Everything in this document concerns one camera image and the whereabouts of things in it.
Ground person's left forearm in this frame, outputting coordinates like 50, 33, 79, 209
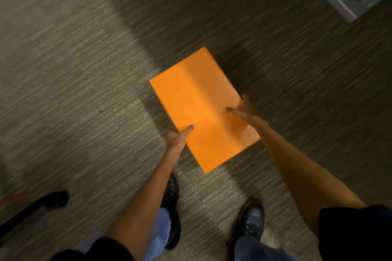
106, 151, 179, 261

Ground black right shoe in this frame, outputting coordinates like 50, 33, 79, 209
227, 200, 266, 252

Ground blue jeans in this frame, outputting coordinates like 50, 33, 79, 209
78, 208, 299, 261

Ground black left shoe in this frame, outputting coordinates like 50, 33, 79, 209
160, 171, 182, 251

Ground orange box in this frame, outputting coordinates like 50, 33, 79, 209
149, 46, 261, 174

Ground black chair leg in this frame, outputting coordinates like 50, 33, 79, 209
0, 190, 70, 239

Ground person's right forearm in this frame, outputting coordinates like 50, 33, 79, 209
252, 118, 367, 237

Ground black shoe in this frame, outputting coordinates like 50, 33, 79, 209
160, 171, 182, 251
227, 200, 266, 252

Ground person's right hand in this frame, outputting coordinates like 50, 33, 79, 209
226, 94, 261, 127

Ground person's left hand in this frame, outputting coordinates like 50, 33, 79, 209
165, 124, 195, 160

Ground black shirt sleeves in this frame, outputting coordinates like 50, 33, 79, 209
49, 205, 392, 261

